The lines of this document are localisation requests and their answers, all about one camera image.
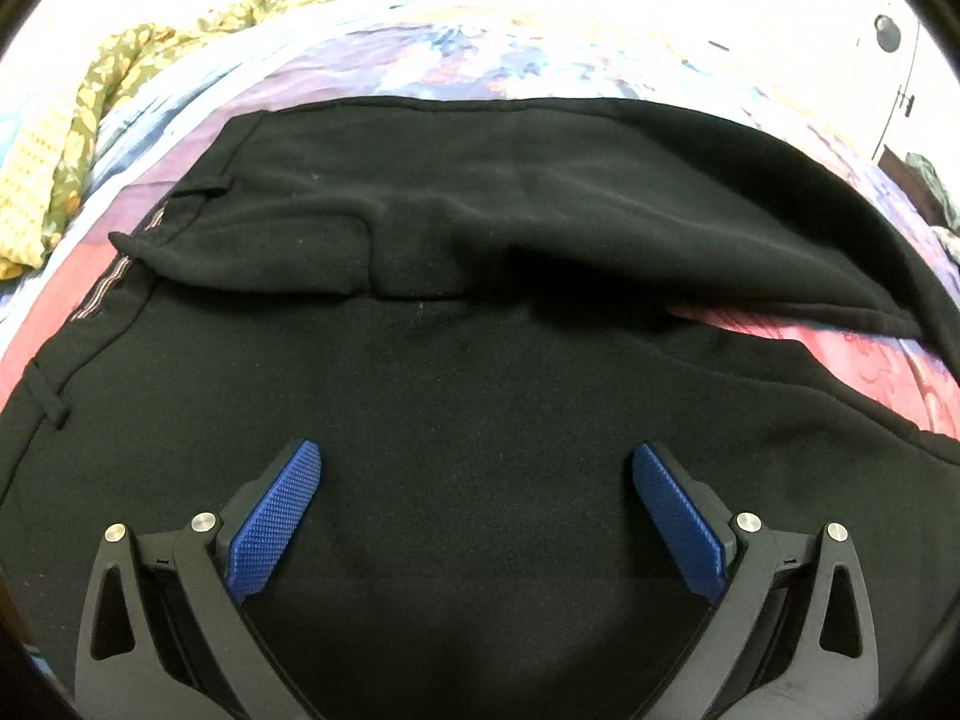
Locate black pants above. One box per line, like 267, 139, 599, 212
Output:
0, 94, 960, 720

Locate green yellow floral cloth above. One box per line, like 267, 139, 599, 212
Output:
41, 0, 398, 256

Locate grey green garment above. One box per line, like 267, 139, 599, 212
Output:
904, 152, 960, 230

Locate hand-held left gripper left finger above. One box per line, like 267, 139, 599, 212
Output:
75, 437, 325, 720

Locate orange patterned blanket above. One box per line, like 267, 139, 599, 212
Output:
0, 0, 421, 192

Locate colourful floral blanket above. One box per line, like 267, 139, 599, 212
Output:
0, 0, 960, 443

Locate white door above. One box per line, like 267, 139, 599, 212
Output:
847, 0, 947, 166

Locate yellow dotted pillow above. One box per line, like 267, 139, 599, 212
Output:
0, 116, 80, 280

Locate dark wooden cabinet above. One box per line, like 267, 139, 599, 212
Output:
877, 144, 938, 226

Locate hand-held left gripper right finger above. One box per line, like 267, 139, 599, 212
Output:
631, 441, 880, 720

